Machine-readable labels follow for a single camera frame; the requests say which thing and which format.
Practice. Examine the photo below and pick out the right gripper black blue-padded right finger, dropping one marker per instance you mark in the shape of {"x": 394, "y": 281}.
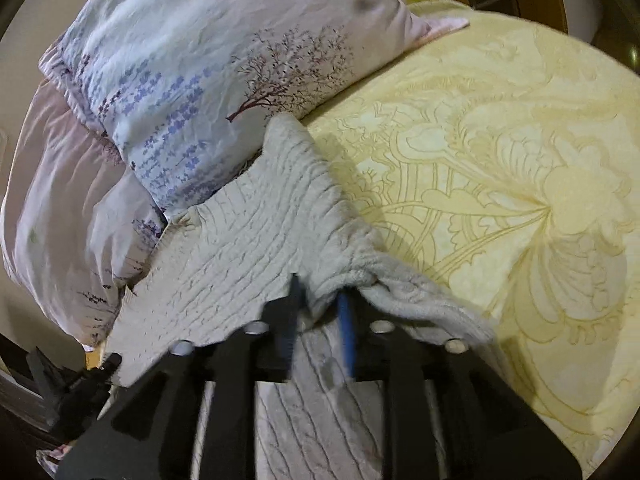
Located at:
{"x": 446, "y": 413}

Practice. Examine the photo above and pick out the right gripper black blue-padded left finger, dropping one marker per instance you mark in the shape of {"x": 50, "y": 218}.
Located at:
{"x": 194, "y": 405}

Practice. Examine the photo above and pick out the grey cable-knit sweater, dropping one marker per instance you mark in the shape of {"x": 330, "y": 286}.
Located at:
{"x": 221, "y": 261}

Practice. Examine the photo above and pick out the pink floral left pillow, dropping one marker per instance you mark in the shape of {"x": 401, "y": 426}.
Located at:
{"x": 77, "y": 228}

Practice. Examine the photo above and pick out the yellow patterned bedspread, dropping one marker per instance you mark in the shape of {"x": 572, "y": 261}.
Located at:
{"x": 502, "y": 161}

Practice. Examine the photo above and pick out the blue floral right pillow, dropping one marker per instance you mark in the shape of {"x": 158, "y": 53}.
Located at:
{"x": 185, "y": 88}

